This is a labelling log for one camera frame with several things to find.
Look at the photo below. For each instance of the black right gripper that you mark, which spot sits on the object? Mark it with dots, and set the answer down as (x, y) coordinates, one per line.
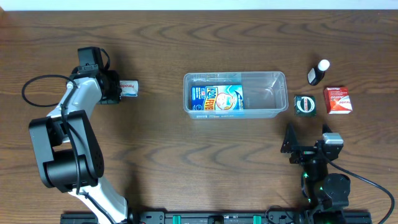
(304, 153)

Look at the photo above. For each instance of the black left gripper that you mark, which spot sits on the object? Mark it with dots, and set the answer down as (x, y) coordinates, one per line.
(116, 91)

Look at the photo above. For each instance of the white blue Panadol box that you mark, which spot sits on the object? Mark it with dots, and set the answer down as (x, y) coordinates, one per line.
(129, 88)

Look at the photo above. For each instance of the blue Kool Fever box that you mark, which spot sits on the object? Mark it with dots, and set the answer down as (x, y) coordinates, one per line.
(217, 97)

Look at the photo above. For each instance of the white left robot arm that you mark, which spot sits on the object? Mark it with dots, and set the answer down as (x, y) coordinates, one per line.
(68, 154)

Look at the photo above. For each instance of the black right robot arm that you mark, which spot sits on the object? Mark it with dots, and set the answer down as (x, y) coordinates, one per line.
(327, 193)

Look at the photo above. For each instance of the clear plastic container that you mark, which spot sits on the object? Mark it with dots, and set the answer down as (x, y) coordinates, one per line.
(264, 93)

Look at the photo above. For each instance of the green Zam-Buk box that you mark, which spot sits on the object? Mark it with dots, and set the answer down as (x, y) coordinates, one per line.
(305, 106)

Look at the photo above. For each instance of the red Panadol ActiFast box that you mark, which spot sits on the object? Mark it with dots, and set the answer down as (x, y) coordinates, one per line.
(337, 100)

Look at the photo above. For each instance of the dark syrup bottle white cap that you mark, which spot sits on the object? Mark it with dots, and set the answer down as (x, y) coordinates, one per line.
(317, 73)

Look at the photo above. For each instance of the black mounting rail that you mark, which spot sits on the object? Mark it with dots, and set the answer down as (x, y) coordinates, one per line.
(272, 216)

